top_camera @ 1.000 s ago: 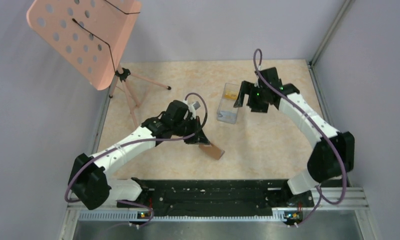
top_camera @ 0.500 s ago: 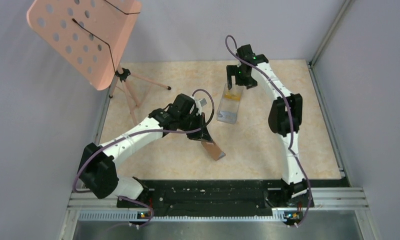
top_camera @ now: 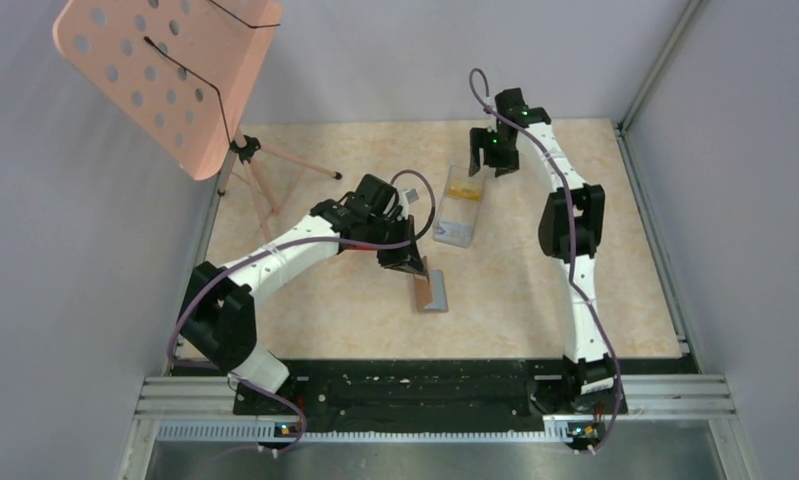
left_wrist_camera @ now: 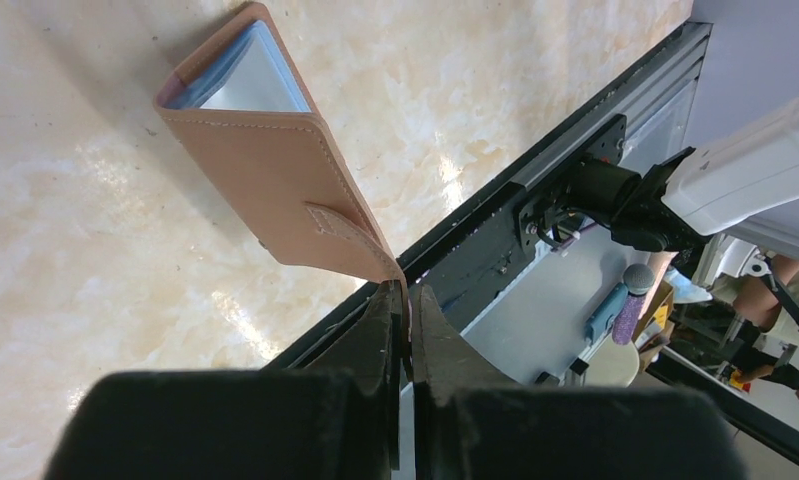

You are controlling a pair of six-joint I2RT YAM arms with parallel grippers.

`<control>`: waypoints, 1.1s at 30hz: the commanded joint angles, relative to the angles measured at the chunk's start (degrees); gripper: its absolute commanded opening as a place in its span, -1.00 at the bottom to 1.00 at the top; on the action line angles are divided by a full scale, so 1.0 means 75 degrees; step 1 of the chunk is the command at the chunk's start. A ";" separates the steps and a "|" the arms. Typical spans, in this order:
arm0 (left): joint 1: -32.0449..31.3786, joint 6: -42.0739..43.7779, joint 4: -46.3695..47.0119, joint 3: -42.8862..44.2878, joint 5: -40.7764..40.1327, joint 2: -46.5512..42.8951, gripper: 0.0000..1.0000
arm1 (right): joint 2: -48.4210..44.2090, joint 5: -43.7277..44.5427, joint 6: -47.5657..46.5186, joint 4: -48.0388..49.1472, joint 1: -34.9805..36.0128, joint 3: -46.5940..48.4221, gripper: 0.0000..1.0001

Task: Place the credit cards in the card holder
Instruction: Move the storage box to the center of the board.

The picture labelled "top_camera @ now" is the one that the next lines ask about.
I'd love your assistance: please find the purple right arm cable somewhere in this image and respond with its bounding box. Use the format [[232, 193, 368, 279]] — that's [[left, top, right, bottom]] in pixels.
[[468, 67, 626, 458]]

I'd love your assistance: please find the silver VIP card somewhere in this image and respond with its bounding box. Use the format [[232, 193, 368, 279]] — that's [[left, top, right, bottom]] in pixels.
[[435, 221, 473, 242]]

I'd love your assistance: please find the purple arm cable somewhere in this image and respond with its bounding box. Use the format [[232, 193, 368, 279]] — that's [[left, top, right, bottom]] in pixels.
[[167, 169, 437, 458], [468, 67, 626, 458]]

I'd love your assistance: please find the brown leather card holder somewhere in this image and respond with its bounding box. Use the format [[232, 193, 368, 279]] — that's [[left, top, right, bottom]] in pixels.
[[412, 269, 449, 314]]

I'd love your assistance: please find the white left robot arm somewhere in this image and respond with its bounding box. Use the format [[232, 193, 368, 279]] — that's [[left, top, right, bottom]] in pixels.
[[171, 174, 427, 414]]

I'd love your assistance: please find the clear acrylic card box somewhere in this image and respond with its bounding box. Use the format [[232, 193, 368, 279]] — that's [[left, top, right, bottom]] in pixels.
[[432, 165, 486, 248]]

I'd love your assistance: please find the gold VIP card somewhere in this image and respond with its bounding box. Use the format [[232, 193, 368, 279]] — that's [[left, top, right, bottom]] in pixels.
[[446, 180, 484, 202]]

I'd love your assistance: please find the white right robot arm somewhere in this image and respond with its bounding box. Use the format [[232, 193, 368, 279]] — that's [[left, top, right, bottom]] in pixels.
[[469, 88, 623, 416]]

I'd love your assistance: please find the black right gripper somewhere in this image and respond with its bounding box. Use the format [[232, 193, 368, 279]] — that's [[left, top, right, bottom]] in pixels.
[[468, 128, 517, 179]]

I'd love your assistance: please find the pink perforated music stand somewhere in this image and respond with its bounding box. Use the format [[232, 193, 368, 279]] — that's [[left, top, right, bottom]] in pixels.
[[52, 0, 308, 238]]

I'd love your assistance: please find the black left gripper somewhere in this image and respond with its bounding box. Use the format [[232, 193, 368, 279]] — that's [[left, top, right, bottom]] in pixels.
[[364, 214, 426, 276]]

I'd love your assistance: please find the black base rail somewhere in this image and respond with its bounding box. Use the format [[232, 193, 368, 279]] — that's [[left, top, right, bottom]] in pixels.
[[170, 356, 645, 435]]

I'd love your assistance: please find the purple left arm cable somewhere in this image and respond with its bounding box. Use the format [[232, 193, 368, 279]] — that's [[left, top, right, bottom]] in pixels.
[[167, 169, 437, 458]]

